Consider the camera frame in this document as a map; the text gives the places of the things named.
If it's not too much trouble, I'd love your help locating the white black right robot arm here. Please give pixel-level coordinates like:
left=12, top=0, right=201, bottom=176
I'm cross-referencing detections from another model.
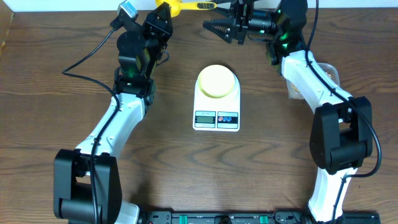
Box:
left=203, top=0, right=381, bottom=223

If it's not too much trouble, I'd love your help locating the pale yellow bowl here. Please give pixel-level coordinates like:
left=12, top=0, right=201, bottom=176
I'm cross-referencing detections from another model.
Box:
left=198, top=65, right=235, bottom=98

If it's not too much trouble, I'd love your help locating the yellow measuring scoop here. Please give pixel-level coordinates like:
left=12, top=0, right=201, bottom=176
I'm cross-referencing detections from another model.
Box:
left=155, top=0, right=218, bottom=17

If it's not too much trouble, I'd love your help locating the clear plastic container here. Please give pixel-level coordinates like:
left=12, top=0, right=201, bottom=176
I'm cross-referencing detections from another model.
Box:
left=286, top=63, right=340, bottom=100

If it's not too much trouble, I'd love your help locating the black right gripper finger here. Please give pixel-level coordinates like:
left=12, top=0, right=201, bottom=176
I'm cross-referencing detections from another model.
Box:
left=203, top=17, right=238, bottom=44
left=213, top=0, right=238, bottom=18

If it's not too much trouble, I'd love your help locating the white digital kitchen scale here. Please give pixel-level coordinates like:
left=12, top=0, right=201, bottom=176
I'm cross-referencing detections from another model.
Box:
left=192, top=73, right=241, bottom=132

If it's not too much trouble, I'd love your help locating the soybeans pile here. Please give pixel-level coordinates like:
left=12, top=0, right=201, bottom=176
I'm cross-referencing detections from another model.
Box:
left=290, top=72, right=333, bottom=94

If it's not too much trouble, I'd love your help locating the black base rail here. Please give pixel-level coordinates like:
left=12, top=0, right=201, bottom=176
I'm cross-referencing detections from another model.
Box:
left=136, top=210, right=382, bottom=224

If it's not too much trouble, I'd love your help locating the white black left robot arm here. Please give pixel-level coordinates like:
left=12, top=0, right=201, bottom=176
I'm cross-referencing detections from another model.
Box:
left=53, top=1, right=173, bottom=223

